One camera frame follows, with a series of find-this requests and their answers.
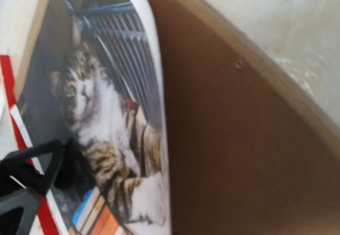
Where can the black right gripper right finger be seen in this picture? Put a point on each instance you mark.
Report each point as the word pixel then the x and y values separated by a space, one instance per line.
pixel 18 211

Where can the brown backing board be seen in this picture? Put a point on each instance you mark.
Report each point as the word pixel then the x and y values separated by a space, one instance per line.
pixel 249 152

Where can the red wooden picture frame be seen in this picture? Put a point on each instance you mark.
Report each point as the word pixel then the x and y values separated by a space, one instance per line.
pixel 45 218

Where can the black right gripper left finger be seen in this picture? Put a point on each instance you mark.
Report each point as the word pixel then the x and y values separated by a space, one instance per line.
pixel 19 164

